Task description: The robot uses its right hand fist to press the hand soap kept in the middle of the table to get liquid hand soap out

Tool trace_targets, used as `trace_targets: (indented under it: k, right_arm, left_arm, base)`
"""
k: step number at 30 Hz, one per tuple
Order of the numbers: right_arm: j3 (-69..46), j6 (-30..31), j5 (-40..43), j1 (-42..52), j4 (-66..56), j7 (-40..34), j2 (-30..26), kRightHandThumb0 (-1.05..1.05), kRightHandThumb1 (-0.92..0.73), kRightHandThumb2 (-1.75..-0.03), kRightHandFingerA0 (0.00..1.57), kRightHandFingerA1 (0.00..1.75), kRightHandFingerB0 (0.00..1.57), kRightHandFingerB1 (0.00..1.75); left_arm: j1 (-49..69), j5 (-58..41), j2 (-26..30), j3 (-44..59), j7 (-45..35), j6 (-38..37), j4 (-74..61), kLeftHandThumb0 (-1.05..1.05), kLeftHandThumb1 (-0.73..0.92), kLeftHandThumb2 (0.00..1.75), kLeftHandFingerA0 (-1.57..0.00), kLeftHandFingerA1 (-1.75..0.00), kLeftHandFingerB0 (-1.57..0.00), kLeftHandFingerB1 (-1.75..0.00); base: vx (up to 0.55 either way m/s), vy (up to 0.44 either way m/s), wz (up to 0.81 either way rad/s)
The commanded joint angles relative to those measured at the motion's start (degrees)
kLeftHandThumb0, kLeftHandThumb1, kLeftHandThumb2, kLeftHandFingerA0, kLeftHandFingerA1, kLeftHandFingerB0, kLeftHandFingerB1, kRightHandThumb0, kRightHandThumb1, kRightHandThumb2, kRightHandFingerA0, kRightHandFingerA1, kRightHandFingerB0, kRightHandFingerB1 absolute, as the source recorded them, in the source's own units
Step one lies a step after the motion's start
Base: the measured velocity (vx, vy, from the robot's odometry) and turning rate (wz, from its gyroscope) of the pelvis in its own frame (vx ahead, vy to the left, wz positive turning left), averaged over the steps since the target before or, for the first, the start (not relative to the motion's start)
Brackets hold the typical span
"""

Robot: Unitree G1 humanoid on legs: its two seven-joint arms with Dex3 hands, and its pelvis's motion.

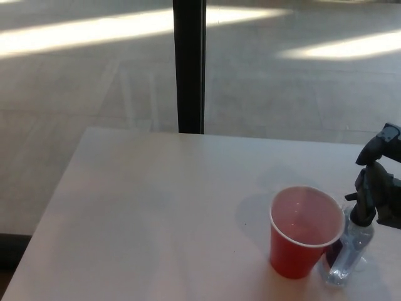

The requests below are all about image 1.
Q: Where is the black window frame post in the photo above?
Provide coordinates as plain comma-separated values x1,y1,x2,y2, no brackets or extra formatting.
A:
172,0,207,135

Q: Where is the red plastic cup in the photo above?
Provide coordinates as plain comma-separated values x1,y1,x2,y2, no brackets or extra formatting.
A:
269,185,346,280

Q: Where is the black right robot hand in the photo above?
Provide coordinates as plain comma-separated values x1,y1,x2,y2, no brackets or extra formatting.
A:
353,122,401,226

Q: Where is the clear hand soap pump bottle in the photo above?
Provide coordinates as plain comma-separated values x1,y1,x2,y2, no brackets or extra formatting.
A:
320,191,376,278

